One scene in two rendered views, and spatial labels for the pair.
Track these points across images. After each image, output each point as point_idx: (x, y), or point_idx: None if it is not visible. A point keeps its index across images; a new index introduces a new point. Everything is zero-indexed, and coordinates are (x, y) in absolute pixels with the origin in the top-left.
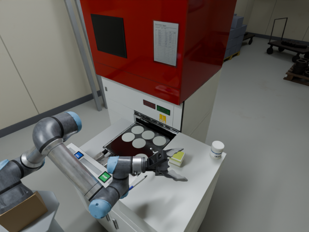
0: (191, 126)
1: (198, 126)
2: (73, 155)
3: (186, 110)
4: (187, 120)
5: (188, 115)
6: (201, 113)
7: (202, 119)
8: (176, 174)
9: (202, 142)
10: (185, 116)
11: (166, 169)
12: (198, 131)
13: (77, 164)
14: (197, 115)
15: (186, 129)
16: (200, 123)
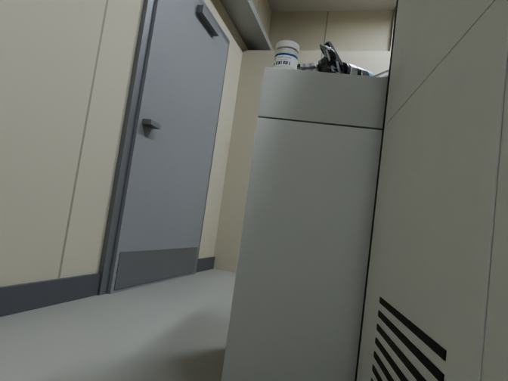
0: (404, 79)
1: (422, 105)
2: (386, 71)
3: (401, 10)
4: (399, 46)
5: (402, 26)
6: (435, 22)
7: (443, 69)
8: (307, 64)
9: (323, 72)
10: (397, 28)
11: (318, 63)
12: (422, 147)
13: (376, 74)
14: (422, 32)
15: (396, 78)
16: (431, 92)
